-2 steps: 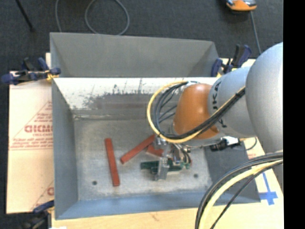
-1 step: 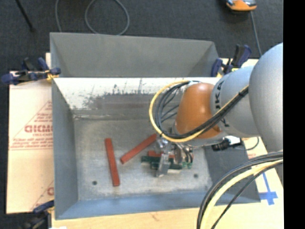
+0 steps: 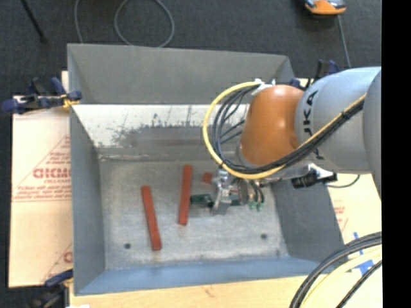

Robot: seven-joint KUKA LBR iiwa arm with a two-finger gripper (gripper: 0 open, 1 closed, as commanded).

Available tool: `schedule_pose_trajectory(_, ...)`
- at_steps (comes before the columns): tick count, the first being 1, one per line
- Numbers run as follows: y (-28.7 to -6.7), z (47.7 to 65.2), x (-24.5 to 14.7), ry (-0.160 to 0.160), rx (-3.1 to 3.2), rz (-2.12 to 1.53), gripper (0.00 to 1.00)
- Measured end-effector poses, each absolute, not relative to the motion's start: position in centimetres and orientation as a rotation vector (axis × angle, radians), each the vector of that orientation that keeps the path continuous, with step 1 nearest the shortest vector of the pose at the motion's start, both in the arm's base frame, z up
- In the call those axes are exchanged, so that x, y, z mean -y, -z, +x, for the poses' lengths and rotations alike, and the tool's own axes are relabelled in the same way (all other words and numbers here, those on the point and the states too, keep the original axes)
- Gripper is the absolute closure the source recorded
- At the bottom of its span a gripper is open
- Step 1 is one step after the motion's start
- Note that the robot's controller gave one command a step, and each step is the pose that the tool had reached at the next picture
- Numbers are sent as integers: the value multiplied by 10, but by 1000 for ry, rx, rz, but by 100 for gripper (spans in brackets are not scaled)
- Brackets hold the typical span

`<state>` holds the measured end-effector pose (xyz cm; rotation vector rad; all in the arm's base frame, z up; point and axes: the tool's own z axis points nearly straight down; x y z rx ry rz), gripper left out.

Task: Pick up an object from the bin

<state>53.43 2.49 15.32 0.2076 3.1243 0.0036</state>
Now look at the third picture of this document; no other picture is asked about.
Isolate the dark green flat block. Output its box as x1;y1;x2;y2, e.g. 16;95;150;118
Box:
189;193;241;209

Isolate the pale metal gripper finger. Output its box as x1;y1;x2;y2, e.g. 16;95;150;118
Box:
211;169;231;191
209;187;232;217

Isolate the brown cardboard board red print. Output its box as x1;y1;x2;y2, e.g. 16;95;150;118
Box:
7;70;74;289

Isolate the grey metal bin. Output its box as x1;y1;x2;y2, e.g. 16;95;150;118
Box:
66;43;350;296

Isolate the black cylinder on white bracket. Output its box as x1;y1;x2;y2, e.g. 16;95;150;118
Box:
290;167;338;189

